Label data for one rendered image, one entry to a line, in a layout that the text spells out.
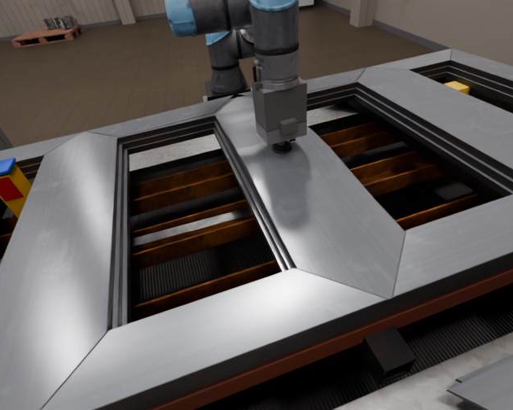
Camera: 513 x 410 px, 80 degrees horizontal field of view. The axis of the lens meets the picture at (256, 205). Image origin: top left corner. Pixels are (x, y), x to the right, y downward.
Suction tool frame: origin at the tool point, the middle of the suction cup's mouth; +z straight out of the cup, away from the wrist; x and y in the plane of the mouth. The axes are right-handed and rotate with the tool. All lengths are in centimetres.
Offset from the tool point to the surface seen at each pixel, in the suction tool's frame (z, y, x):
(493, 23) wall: 49, 290, 179
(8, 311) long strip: 1, -50, -18
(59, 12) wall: 53, -166, 845
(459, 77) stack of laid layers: 4, 68, 19
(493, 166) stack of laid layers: 2.2, 34.8, -20.9
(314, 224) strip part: 0.4, -3.7, -21.4
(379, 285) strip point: 0.6, -1.5, -34.9
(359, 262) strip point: 0.7, -1.6, -30.6
